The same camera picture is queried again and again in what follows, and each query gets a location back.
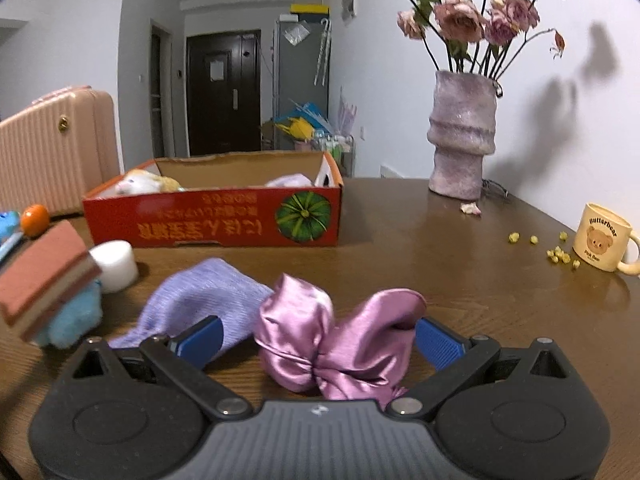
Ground pink satin scrunchie bow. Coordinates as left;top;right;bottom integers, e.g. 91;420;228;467
254;274;426;408

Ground white yellow plush hamster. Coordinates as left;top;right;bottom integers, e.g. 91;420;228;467
115;169;183;196

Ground pink layered sponge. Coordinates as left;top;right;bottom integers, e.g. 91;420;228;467
1;220;100;341

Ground lavender knitted sock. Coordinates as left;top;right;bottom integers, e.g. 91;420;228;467
110;258;272;354

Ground white foam sponge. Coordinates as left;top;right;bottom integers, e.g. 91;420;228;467
90;240;139;294

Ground light blue plush toy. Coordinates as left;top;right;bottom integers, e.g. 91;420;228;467
32;281;103;350

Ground fallen rose petal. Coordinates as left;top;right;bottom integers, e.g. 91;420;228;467
460;203;482;216

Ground red cardboard pumpkin box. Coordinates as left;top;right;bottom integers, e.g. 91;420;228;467
82;151;344;248

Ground yellow bear mug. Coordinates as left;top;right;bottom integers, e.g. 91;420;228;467
573;203;640;276

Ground orange tangerine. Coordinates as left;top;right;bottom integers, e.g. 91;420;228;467
20;204;50;238

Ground blue tissue pack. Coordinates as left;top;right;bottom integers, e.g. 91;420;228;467
0;211;24;262

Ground purple textured vase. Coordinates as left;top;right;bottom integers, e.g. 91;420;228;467
427;70;497;202

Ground pink ribbed suitcase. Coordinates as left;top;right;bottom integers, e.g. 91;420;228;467
0;86;120;217

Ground dark brown door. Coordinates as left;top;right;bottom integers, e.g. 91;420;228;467
186;30;262;157

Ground grey refrigerator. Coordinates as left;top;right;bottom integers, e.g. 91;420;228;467
272;14;331;124

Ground dried pink roses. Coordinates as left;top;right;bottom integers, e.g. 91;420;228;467
396;0;565;82

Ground yellow box on fridge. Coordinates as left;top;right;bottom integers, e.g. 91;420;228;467
290;3;330;23

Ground wire storage cart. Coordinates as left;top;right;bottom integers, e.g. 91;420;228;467
310;130;355;178

